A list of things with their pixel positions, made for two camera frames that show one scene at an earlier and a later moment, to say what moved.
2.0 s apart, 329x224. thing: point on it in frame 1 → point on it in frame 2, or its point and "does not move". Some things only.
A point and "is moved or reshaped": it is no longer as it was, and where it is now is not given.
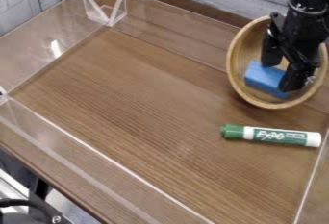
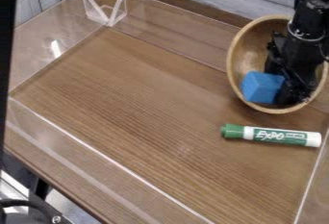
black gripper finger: (297, 74) → (293, 93)
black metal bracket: (49, 215) does not move
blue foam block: (265, 79) is moved or reshaped
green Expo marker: (271, 135) does not move
